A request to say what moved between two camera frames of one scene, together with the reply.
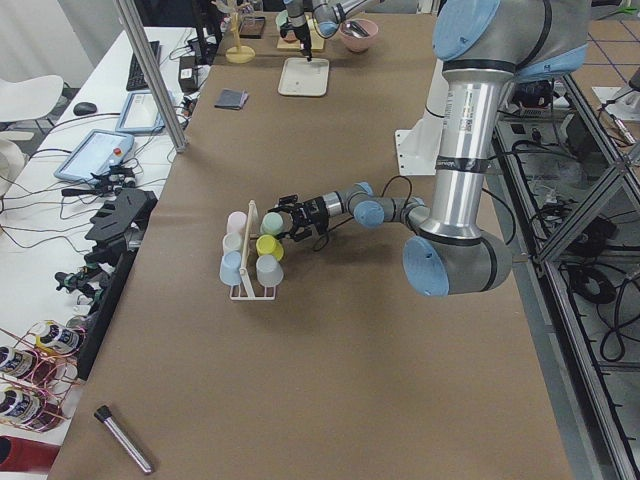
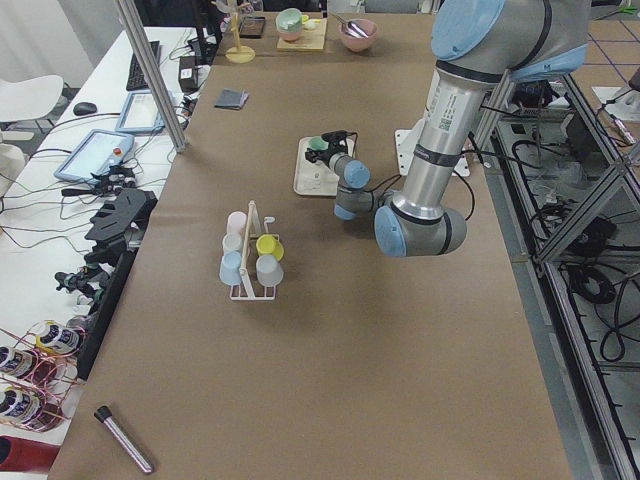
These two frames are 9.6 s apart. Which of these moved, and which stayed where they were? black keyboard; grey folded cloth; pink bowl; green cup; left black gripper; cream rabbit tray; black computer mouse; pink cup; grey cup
Moved: green cup; left black gripper; cream rabbit tray
Stayed: pink cup; grey cup; grey folded cloth; black computer mouse; pink bowl; black keyboard
